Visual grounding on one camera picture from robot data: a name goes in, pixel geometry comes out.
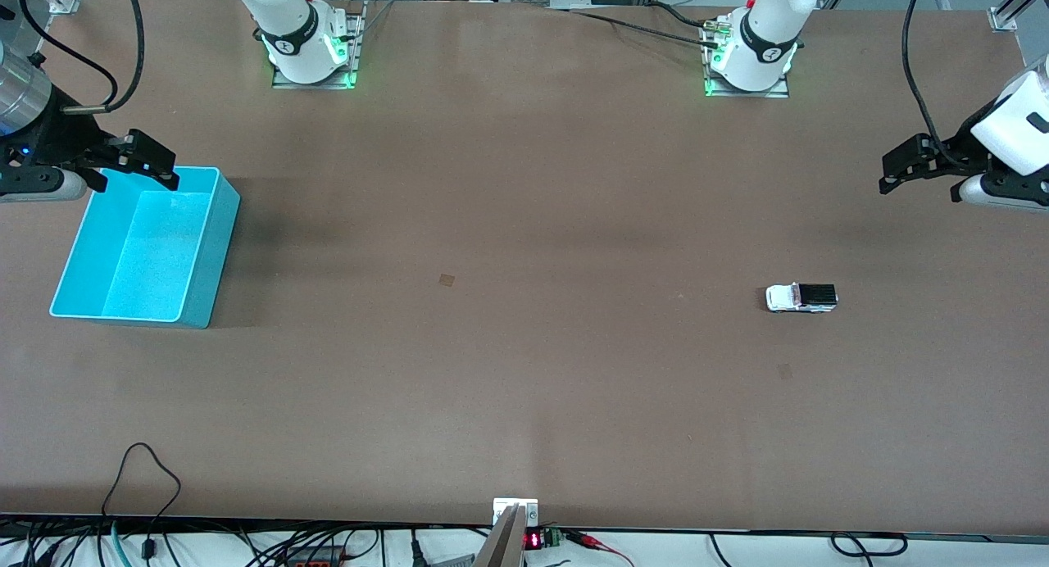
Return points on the white jeep toy black bed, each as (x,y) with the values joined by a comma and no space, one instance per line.
(783,298)

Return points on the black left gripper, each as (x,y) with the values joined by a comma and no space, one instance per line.
(960,147)

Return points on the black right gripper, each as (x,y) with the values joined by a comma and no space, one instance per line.
(64,137)

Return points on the turquoise plastic bin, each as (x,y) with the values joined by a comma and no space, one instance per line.
(147,256)

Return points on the aluminium corner bracket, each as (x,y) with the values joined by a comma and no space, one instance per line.
(61,4)
(1004,20)

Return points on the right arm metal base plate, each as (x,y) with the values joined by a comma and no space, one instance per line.
(315,85)

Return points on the grey power strip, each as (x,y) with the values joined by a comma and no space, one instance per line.
(311,560)

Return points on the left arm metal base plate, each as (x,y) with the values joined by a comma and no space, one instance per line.
(746,93)

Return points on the red LED display module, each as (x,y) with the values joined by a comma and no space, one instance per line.
(534,540)

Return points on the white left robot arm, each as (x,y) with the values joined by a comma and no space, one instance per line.
(766,34)

